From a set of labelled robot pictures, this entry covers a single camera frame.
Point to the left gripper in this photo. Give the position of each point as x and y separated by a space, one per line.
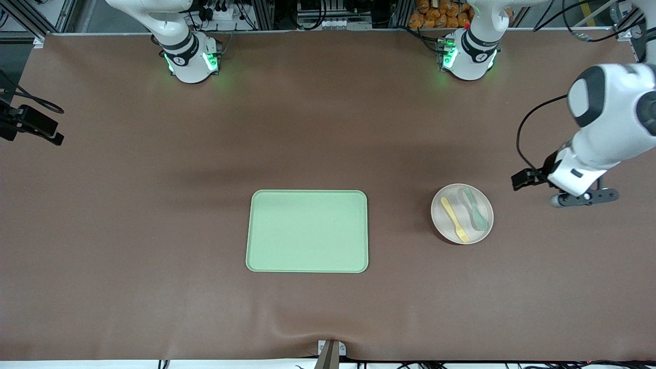
539 174

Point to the yellow plastic fork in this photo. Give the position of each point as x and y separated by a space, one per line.
452 212

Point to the beige round plate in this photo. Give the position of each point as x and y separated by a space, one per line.
446 225

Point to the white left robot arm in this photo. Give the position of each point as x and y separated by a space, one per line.
474 51

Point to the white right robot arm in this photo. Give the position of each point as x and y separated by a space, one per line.
189 61

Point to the sage green plastic spoon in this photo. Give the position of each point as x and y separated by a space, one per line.
479 218

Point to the brown table cover mat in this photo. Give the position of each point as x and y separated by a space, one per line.
154 230

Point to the orange round snacks pile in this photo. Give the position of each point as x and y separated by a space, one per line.
435 13

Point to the white power strip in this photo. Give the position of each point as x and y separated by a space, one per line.
220 13

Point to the light green rectangular tray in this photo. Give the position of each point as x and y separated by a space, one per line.
287 230

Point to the white connector strip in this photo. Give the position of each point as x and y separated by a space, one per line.
333 23

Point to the metal table edge clamp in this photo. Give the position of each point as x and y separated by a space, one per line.
330 353

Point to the aluminium frame post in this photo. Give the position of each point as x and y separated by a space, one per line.
25 20
628 23

